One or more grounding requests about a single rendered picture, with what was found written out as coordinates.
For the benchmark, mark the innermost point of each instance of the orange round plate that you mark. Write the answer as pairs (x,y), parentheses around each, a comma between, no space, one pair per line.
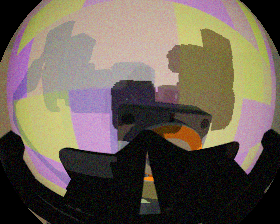
(180,134)

